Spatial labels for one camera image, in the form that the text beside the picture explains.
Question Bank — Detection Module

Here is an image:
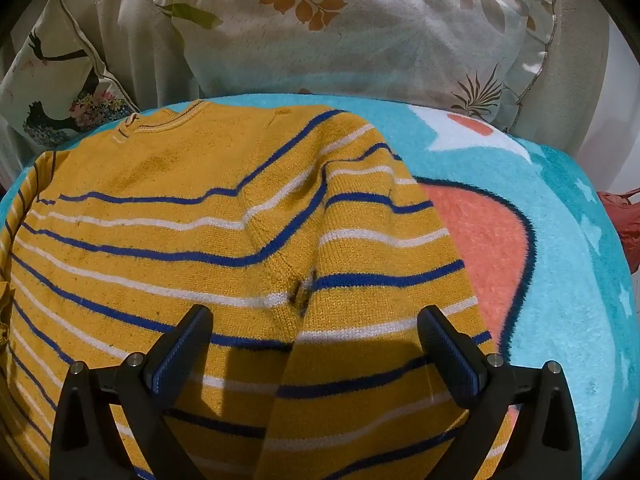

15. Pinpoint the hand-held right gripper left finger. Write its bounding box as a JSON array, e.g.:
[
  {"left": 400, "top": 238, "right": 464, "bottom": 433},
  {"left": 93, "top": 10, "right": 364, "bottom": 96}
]
[{"left": 49, "top": 304, "right": 214, "bottom": 480}]

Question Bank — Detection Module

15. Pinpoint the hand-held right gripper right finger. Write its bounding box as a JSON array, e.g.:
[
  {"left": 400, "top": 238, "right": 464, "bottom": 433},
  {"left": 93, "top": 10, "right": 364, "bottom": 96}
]
[{"left": 416, "top": 305, "right": 584, "bottom": 480}]

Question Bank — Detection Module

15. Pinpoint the yellow striped knit sweater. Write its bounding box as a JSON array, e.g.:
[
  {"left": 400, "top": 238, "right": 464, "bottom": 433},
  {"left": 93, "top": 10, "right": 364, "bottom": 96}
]
[{"left": 0, "top": 100, "right": 517, "bottom": 480}]

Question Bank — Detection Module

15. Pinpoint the turquoise printed blanket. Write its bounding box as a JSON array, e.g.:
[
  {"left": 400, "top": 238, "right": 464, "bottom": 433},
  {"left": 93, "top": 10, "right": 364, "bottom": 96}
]
[{"left": 0, "top": 92, "right": 640, "bottom": 480}]

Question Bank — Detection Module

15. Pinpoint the red cloth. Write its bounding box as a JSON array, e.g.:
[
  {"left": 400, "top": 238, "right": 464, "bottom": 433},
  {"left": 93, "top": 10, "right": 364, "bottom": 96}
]
[{"left": 595, "top": 187, "right": 640, "bottom": 276}]

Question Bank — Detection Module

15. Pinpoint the bird and flower print cushion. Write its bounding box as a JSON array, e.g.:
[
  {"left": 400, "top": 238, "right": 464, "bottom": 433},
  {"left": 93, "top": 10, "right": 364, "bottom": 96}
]
[{"left": 0, "top": 0, "right": 142, "bottom": 149}]

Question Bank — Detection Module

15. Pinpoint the leaf print pillow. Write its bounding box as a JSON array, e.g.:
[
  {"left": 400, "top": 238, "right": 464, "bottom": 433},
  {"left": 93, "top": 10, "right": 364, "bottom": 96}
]
[{"left": 150, "top": 0, "right": 559, "bottom": 134}]

